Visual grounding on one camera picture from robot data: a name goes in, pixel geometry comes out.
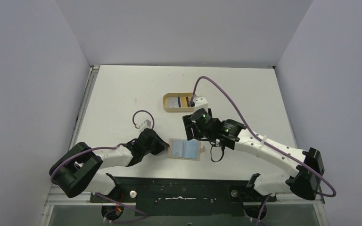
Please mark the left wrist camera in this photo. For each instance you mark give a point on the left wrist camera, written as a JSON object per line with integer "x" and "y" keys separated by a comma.
{"x": 147, "y": 124}

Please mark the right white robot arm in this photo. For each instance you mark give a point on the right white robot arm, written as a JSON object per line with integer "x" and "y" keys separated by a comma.
{"x": 299, "y": 167}

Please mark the oval wooden tray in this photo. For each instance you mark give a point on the oval wooden tray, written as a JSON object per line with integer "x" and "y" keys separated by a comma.
{"x": 176, "y": 110}

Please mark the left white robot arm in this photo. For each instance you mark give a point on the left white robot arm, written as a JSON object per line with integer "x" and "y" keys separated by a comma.
{"x": 80, "y": 169}

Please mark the yellow striped card in tray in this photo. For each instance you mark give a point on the yellow striped card in tray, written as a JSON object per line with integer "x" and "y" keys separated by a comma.
{"x": 185, "y": 102}

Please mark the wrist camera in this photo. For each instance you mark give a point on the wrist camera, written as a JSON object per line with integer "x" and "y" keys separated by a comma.
{"x": 199, "y": 102}
{"x": 147, "y": 124}

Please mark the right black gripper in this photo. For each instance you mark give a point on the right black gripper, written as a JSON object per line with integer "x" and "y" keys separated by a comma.
{"x": 189, "y": 126}

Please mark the beige leather card holder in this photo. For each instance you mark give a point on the beige leather card holder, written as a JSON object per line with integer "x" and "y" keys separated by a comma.
{"x": 202, "y": 149}

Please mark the aluminium frame rail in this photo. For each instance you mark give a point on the aluminium frame rail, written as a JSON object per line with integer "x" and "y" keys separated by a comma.
{"x": 88, "y": 209}

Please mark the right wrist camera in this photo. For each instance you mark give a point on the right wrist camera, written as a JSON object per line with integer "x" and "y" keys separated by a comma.
{"x": 199, "y": 102}

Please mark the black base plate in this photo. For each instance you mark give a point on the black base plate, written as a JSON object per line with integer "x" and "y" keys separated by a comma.
{"x": 188, "y": 197}

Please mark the left side aluminium rail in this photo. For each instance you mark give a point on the left side aluminium rail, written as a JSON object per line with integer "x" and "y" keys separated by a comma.
{"x": 94, "y": 70}

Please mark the white striped card in tray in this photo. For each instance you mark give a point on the white striped card in tray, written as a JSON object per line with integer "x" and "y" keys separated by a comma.
{"x": 174, "y": 102}

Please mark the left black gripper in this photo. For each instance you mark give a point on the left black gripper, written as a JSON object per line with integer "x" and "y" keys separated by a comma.
{"x": 160, "y": 144}

